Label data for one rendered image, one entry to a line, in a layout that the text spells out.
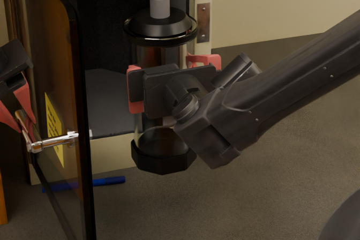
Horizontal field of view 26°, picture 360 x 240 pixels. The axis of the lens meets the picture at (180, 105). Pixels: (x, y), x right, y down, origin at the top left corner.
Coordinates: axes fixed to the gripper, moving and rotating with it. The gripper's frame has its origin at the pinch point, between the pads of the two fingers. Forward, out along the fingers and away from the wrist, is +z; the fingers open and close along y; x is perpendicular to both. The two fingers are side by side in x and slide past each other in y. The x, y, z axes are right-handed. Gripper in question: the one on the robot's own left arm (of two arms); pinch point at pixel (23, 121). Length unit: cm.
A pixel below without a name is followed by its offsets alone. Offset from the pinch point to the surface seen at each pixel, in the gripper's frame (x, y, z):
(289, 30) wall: -58, -57, 55
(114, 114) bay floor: -26.3, -11.0, 25.5
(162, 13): -7.6, -23.7, 1.6
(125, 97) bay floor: -31.1, -14.4, 27.1
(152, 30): -5.5, -21.1, 2.0
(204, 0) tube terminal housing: -19.1, -32.7, 10.7
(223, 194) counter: -6.6, -19.1, 37.2
